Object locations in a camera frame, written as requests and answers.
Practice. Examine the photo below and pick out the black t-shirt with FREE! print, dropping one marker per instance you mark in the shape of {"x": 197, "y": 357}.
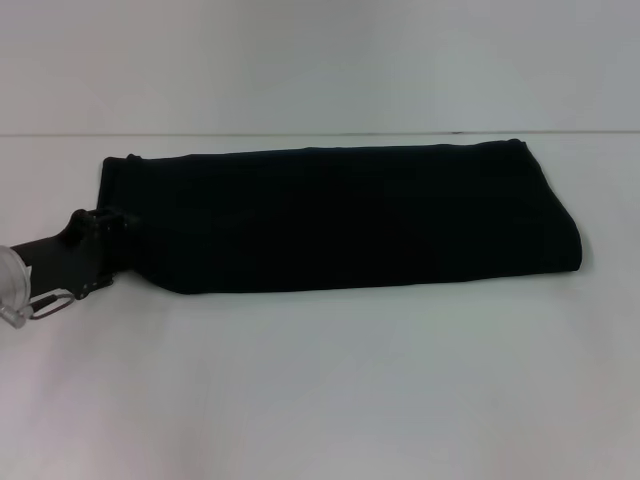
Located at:
{"x": 340, "y": 220}

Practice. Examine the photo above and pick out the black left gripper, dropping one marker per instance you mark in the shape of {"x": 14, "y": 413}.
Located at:
{"x": 65, "y": 255}

